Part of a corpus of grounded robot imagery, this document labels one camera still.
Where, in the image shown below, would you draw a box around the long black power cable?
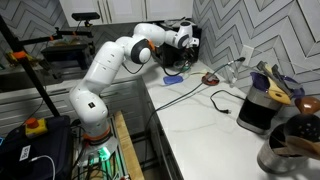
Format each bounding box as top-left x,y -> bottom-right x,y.
143,56 -> 247,161

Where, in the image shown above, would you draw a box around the wooden slotted spatula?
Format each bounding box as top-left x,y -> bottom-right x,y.
272,134 -> 320,160

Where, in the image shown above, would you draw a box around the purple silicone utensil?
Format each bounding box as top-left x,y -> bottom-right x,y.
249,71 -> 305,99

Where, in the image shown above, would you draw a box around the brushed silver cutlery holder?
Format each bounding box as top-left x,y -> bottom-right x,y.
256,122 -> 309,175

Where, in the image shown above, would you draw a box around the black and silver coffee maker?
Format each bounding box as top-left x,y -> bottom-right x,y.
236,84 -> 285,135

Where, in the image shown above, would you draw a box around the grey kitchen tongs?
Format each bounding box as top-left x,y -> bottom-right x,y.
255,60 -> 296,98

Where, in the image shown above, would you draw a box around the black microwave oven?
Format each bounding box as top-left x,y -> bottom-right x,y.
156,21 -> 203,68

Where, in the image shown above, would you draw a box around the black stereo camera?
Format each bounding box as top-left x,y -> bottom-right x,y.
71,12 -> 101,28

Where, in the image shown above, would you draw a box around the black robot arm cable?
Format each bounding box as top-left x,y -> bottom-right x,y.
121,49 -> 183,78

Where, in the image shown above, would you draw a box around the black equipment bag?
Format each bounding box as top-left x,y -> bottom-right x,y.
0,114 -> 74,180

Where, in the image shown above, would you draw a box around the light shaker base cabinet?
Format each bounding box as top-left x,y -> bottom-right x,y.
0,77 -> 151,138

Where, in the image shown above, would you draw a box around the white wall outlet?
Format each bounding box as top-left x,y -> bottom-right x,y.
239,44 -> 255,67

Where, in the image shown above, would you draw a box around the wooden plank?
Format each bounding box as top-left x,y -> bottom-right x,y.
113,110 -> 145,180

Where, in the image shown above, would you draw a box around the black camera stand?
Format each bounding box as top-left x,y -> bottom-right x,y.
0,13 -> 95,118

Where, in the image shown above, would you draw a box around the clear plastic food container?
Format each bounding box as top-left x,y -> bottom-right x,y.
173,59 -> 194,73

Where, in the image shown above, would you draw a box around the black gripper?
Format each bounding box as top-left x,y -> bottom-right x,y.
182,45 -> 198,63

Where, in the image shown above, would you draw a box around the black countertop appliance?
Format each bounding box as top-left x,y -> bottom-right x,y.
40,43 -> 96,71

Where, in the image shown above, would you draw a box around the black coffee maker cord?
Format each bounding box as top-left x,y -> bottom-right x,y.
209,89 -> 247,115

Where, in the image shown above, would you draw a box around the yellow red emergency stop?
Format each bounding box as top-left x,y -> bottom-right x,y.
24,117 -> 48,139

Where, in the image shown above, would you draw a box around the white cable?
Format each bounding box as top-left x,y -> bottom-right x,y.
31,154 -> 57,180

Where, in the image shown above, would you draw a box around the blue plastic lid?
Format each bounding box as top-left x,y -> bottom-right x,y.
162,75 -> 185,86

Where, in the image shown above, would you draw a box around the black slotted spoon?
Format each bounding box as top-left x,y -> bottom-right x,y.
283,113 -> 320,143

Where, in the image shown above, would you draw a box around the small clear bottle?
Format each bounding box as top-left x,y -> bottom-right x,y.
228,61 -> 240,88

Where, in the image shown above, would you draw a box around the small red dish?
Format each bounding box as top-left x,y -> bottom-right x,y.
201,71 -> 221,86

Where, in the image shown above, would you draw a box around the yellow wooden spoon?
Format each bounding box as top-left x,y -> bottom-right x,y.
264,77 -> 292,106

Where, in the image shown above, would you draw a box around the white upper cabinets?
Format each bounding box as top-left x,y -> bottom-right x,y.
59,0 -> 194,28

